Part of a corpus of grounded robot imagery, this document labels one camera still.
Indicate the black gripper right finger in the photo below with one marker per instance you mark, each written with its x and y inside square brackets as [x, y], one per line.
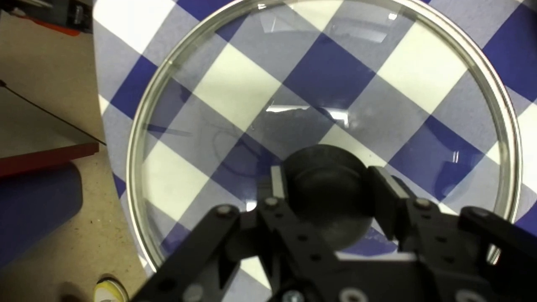
[475, 251]

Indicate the blue white checkered tablecloth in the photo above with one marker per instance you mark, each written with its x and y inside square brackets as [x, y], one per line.
[329, 72]

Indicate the white sneaker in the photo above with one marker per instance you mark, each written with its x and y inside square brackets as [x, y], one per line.
[111, 290]

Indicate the glass lid black knob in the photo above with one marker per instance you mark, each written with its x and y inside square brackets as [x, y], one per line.
[327, 189]

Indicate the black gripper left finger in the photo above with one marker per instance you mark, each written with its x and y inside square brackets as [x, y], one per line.
[206, 245]

